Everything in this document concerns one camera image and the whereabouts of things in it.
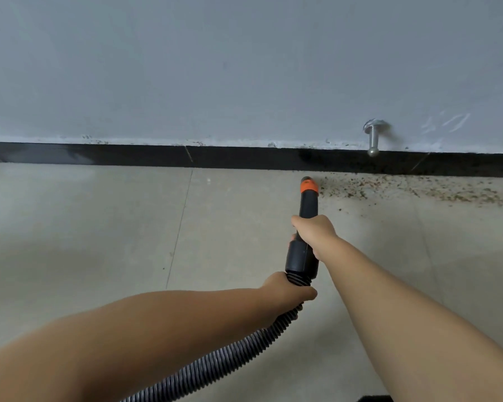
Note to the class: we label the person's left hand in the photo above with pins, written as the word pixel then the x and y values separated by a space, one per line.
pixel 287 295

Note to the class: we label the person's right hand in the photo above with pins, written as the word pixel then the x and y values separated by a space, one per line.
pixel 318 236

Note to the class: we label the brown dirt debris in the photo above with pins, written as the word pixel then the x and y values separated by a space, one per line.
pixel 465 196

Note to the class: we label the person's right forearm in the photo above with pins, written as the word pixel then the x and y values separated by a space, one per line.
pixel 423 330

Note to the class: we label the person's left forearm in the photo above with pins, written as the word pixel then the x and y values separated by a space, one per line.
pixel 121 351

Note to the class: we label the person's dark right trouser leg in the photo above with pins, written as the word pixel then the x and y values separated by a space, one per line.
pixel 375 399

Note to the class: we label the black skirting board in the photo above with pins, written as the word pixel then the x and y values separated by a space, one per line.
pixel 151 154

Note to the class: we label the metal wall door stopper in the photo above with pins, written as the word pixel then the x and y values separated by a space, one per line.
pixel 374 138

